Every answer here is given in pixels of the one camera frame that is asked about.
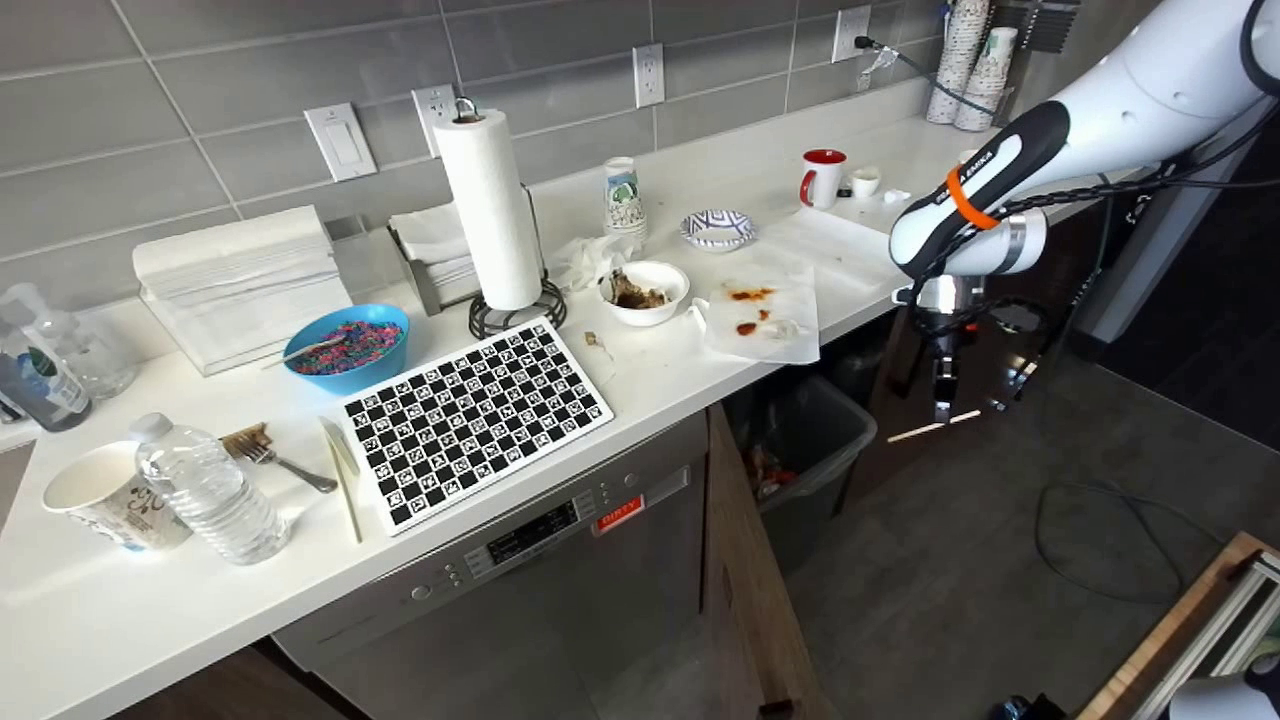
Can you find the black white checkered board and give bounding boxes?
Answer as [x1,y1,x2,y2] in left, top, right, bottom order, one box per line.
[342,321,611,533]

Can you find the clear plastic water bottle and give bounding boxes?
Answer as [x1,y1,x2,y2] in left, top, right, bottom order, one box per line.
[132,410,284,564]

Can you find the wooden chopstick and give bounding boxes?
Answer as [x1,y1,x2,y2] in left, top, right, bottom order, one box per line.
[321,419,362,544]

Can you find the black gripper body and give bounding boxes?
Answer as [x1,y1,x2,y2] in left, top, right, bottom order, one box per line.
[913,277,984,397]

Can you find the black floor cable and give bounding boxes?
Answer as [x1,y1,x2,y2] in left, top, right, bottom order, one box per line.
[1030,355,1203,606]

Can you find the white rectangular tray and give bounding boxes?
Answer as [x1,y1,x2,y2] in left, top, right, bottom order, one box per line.
[780,207,905,286]

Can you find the stained white paper napkin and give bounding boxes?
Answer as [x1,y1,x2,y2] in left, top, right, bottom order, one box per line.
[693,260,820,363]

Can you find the patterned paper cup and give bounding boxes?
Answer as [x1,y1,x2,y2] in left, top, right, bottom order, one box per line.
[41,438,187,551]

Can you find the metal fork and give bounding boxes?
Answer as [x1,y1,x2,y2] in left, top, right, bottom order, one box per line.
[225,424,337,490]

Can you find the white bowl with food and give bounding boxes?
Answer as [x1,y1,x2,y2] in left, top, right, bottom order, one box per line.
[597,260,687,327]

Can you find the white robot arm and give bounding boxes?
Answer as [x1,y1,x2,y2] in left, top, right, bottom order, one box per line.
[886,0,1280,424]

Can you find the open wooden cabinet door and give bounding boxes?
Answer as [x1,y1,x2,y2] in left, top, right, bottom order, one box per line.
[705,406,829,720]

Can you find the white wall switch plate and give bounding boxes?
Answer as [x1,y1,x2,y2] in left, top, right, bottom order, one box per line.
[305,105,377,178]

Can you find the white green small bottle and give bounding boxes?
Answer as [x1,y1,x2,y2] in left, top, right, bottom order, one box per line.
[604,154,639,223]

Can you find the stainless dishwasher front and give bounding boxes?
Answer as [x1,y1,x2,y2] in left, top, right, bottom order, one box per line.
[276,414,706,720]

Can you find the white wall outlet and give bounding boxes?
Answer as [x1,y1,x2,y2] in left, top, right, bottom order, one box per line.
[631,43,665,108]

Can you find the patterned small plate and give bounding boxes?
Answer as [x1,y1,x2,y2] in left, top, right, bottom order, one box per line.
[681,207,754,251]

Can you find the stack of paper cups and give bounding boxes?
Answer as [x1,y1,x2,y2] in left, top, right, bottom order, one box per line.
[928,0,1015,132]

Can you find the blue bowl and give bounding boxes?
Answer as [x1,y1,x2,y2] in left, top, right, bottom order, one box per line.
[284,302,413,397]

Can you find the black wire towel holder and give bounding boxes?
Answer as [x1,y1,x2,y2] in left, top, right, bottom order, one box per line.
[463,188,567,338]

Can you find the metal napkin dispenser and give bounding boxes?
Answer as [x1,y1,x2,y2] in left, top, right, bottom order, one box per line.
[387,202,479,311]

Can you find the small white cup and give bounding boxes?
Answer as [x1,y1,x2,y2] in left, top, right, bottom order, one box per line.
[853,162,881,199]

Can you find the stack of white napkins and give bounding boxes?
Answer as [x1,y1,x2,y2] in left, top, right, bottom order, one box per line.
[132,202,351,377]

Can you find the dark trash bin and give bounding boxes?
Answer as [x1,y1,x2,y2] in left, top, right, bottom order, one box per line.
[725,377,877,571]

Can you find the red white mug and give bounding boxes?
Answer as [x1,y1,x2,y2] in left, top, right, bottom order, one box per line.
[800,148,849,212]

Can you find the white paper towel roll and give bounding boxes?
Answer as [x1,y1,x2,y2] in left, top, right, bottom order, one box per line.
[437,108,544,311]

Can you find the clear plastic container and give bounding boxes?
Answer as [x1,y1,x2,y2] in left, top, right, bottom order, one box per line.
[0,284,134,430]

